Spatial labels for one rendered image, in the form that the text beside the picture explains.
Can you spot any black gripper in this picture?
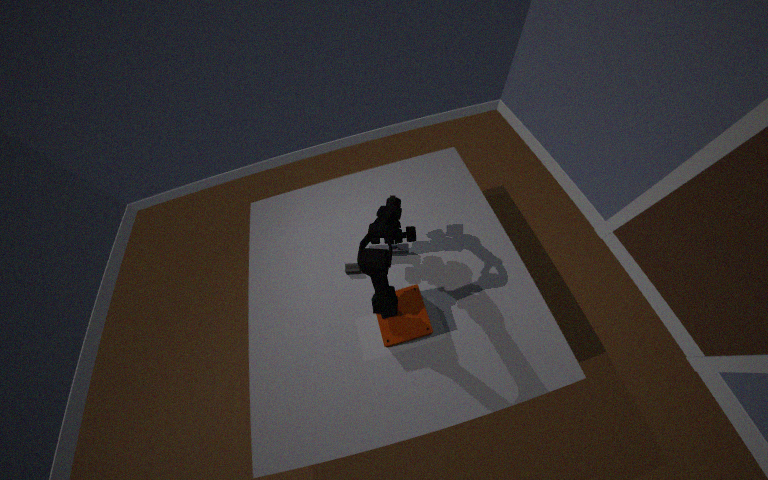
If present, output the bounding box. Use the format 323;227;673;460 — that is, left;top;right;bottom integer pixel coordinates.
371;226;416;244

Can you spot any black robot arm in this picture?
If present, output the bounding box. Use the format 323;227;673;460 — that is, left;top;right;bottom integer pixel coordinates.
357;196;402;319

